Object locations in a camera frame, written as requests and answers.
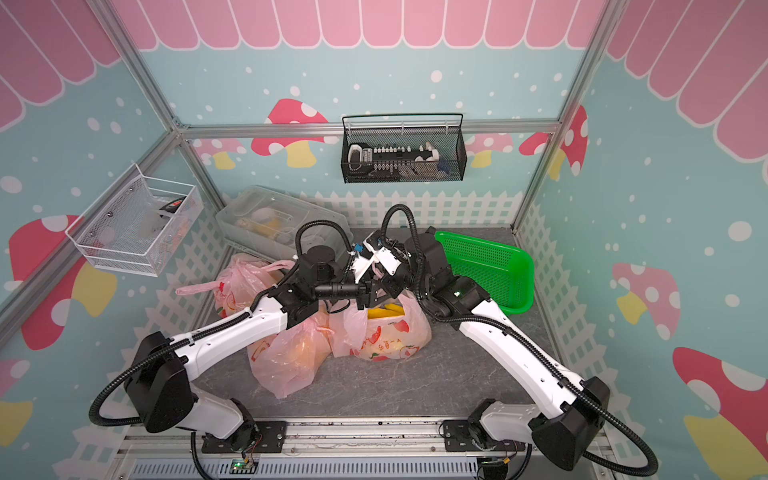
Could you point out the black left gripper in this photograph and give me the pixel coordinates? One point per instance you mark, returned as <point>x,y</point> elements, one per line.
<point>367,293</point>

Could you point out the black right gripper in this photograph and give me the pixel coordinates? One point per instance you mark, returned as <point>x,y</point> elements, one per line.
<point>391,283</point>

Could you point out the yellow banana bunch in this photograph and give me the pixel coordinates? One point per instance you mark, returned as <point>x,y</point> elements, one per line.
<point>386,311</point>

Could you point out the pink plastic bag back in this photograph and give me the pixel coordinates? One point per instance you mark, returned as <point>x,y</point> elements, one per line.
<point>353,334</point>

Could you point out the pink plastic bag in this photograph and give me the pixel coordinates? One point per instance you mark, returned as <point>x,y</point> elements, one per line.
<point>353,334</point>
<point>287,362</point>
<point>237,285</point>

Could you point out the pink plastic bag front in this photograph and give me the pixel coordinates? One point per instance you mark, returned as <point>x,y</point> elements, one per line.
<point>237,285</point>

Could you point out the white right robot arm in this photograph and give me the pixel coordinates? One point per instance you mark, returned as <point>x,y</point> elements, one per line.
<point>571,410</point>

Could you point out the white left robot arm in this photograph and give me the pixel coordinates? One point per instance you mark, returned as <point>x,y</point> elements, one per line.
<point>157,390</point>

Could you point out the green plastic basket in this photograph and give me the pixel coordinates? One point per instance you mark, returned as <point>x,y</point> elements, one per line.
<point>504,271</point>

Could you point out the clear lidded storage box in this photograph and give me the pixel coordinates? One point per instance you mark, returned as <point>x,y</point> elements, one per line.
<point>263,222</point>

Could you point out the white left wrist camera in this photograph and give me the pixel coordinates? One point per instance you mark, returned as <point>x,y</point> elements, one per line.
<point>363,261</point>

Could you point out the black wire mesh basket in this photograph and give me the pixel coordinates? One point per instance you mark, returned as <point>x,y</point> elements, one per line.
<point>395,148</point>

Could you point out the metal base rail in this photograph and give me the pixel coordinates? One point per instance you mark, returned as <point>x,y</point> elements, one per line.
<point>340,448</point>

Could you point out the white wire mesh basket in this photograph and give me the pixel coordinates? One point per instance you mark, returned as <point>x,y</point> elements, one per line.
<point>136,226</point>

